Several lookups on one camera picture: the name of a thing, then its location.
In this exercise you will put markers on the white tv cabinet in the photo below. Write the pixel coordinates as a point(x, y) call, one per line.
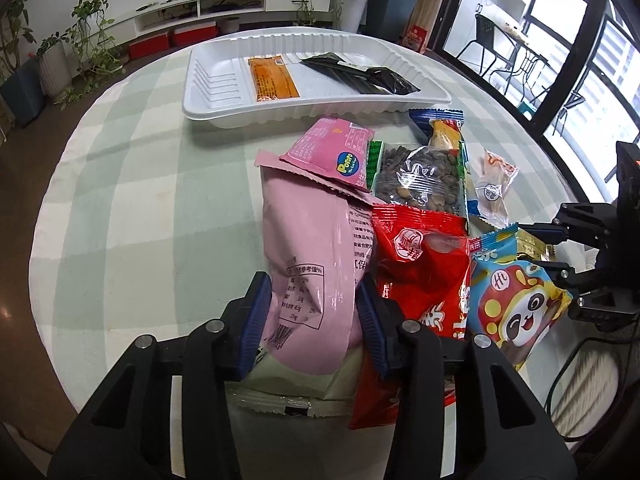
point(280, 0)

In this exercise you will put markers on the balcony table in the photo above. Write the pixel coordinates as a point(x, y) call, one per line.
point(525, 42)

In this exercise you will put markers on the blue bread packet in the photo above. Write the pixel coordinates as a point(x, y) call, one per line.
point(442, 132)

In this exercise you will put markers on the red snack bag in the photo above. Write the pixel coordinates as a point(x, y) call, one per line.
point(415, 270)

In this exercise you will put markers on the leafy plant dark blue planter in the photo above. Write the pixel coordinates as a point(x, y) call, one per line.
point(22, 95)

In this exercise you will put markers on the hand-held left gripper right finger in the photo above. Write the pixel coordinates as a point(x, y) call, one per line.
point(372, 330)

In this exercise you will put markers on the white plastic tray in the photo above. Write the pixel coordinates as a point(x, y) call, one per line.
point(220, 95)

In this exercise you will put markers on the small grey pot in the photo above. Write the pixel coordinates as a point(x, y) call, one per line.
point(230, 26)

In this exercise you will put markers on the white green snack packet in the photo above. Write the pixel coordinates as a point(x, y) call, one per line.
point(290, 385)

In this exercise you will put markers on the black snack packet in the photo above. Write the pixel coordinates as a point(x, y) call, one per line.
point(330, 67)
point(392, 82)

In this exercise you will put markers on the clear orange-print snack packet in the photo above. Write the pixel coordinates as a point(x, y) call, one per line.
point(492, 185)

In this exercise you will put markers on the large pink snack bag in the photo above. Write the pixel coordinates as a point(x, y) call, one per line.
point(310, 240)

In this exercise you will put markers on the panda print snack packet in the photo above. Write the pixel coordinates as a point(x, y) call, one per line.
point(515, 310)

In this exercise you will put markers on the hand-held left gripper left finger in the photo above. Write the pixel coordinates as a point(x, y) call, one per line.
point(255, 320)

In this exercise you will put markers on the plant in white ribbed planter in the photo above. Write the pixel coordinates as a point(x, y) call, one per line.
point(55, 70)

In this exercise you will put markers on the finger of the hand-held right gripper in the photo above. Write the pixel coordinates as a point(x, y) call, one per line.
point(562, 274)
point(542, 232)

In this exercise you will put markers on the small pink snack packet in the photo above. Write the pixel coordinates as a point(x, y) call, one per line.
point(325, 150)

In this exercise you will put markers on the orange snack packet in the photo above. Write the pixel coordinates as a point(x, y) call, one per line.
point(272, 80)

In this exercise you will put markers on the gold snack packet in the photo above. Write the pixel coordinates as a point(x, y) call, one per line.
point(532, 247)

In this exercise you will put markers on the grass plant dark grey planter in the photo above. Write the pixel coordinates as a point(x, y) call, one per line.
point(392, 12)

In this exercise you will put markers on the black metal chair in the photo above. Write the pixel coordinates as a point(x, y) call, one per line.
point(570, 105)
point(484, 30)

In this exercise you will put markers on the green checkered tablecloth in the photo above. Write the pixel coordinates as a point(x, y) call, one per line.
point(150, 210)

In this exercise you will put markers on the red storage box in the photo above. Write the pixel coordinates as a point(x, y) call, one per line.
point(195, 35)
point(148, 46)

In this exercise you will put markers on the clear sunflower seed packet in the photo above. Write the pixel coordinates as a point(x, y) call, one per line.
point(420, 175)

